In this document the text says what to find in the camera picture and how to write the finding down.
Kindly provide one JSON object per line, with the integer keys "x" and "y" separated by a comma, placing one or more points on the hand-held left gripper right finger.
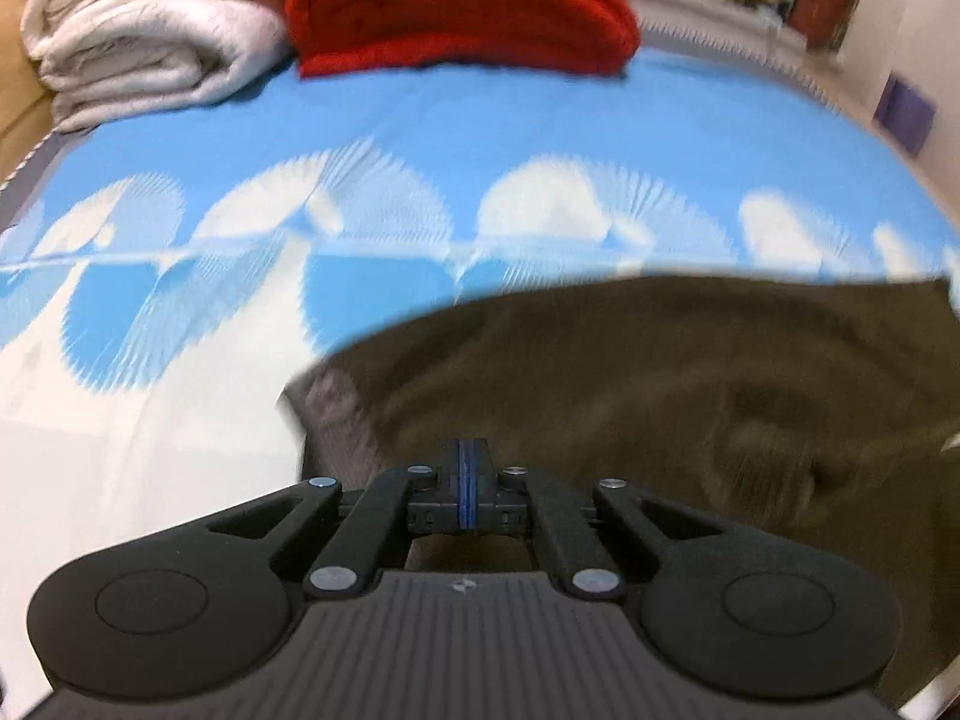
{"x": 480, "y": 481}

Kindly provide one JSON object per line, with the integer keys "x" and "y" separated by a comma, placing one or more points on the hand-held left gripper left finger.
{"x": 459, "y": 481}

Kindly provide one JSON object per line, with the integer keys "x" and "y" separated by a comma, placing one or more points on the dark olive brown towel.
{"x": 637, "y": 405}

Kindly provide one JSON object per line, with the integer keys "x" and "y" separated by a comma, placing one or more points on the blue white patterned bed sheet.
{"x": 465, "y": 142}

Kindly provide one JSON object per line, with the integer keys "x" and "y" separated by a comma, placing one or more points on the red folded blanket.
{"x": 457, "y": 7}

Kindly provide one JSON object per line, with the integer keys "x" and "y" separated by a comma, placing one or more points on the white folded quilt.
{"x": 150, "y": 22}

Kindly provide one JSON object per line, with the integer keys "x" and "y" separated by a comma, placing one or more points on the purple box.
{"x": 906, "y": 114}

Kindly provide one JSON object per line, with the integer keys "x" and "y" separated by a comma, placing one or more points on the wooden headboard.
{"x": 19, "y": 90}

